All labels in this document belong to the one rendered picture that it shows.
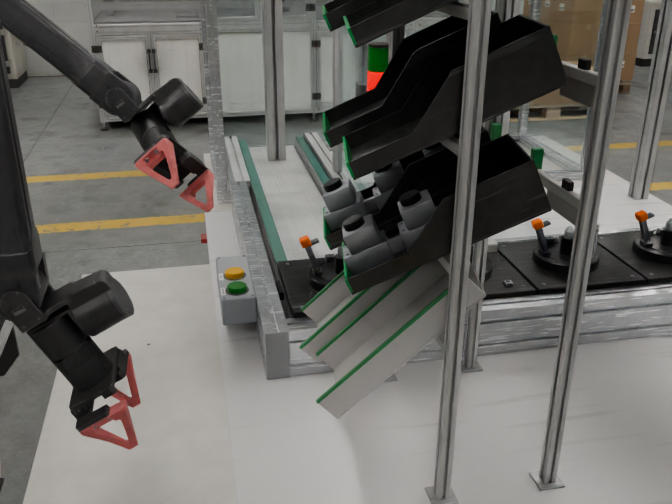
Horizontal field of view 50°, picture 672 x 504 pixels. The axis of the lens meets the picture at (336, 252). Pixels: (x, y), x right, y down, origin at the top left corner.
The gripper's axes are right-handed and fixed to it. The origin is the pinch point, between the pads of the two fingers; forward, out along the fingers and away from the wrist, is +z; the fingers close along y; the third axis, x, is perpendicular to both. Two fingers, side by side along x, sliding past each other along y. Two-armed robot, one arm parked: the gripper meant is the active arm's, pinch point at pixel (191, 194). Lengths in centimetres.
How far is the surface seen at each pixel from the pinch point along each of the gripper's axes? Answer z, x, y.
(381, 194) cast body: 19.0, -23.4, 7.3
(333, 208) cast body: 15.5, -16.3, 6.8
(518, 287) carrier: 27, -31, 55
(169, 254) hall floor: -172, 91, 215
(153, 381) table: 8.4, 31.8, 21.8
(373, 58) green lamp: -22, -40, 31
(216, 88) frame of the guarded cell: -79, -5, 62
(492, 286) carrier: 24, -28, 54
